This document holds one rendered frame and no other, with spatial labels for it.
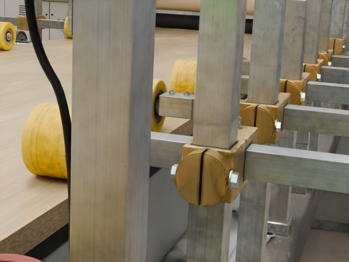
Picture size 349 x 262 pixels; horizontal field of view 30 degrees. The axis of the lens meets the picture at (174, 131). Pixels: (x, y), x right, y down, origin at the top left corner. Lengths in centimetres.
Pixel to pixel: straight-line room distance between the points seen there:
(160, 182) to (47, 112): 47
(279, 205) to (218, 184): 56
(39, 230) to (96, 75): 30
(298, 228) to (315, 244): 184
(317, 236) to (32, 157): 251
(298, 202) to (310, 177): 69
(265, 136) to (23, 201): 32
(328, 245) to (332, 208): 21
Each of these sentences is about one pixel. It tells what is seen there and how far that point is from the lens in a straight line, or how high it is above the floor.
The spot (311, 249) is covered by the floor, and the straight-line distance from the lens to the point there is 297.
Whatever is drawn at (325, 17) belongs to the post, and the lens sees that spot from 157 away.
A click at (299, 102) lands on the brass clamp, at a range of 107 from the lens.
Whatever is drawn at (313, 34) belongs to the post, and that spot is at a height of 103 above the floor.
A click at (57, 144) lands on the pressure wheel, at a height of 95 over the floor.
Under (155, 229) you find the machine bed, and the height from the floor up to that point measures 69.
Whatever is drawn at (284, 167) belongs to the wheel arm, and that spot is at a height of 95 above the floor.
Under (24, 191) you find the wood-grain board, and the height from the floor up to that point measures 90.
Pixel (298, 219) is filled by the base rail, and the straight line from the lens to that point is 123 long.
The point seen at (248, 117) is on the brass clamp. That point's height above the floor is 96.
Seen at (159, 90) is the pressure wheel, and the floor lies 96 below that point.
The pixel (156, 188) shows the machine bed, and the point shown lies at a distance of 112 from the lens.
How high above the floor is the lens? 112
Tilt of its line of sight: 13 degrees down
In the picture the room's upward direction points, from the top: 3 degrees clockwise
